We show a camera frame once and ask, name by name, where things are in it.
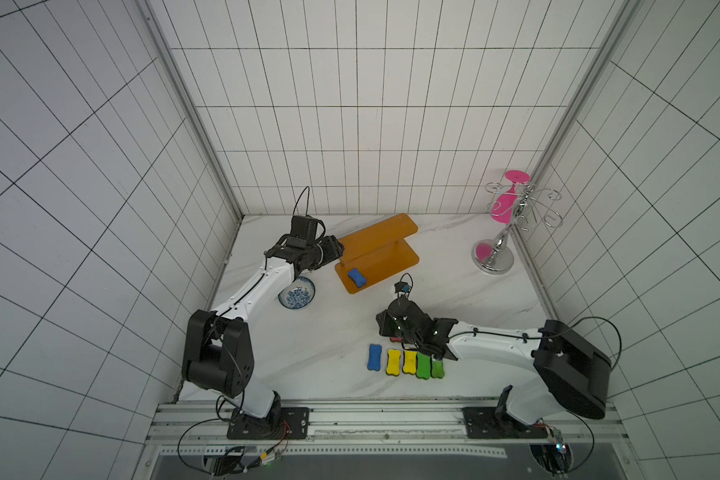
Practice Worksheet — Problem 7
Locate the aluminium mounting rail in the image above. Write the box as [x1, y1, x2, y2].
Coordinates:
[145, 398, 627, 460]

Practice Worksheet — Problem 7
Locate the blue floral plate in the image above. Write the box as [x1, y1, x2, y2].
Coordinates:
[278, 276, 316, 310]

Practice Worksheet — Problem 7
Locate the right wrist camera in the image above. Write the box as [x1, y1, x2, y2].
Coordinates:
[394, 281, 412, 296]

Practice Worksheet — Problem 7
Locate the green eraser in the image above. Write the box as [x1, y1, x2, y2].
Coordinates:
[415, 352, 431, 380]
[430, 359, 445, 379]

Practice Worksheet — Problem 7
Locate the yellow eraser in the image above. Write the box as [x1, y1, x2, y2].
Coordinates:
[402, 350, 417, 375]
[385, 349, 403, 377]

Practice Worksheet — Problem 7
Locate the chrome glass holder stand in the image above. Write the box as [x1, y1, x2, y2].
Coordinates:
[471, 177, 564, 275]

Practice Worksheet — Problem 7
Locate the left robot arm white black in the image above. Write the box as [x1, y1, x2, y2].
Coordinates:
[181, 214, 344, 420]

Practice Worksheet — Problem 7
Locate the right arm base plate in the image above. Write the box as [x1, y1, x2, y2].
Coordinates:
[462, 407, 548, 440]

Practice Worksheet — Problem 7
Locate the two-tier wooden shelf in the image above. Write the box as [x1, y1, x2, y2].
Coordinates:
[335, 214, 419, 294]

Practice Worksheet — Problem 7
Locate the pink wine glass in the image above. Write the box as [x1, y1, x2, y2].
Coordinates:
[491, 170, 530, 225]

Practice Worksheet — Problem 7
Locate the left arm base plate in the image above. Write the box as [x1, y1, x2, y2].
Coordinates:
[226, 407, 311, 441]

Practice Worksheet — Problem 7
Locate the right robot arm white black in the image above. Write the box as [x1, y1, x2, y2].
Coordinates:
[376, 296, 612, 425]

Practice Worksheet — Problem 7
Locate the blue eraser top shelf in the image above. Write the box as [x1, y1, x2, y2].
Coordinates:
[367, 344, 382, 371]

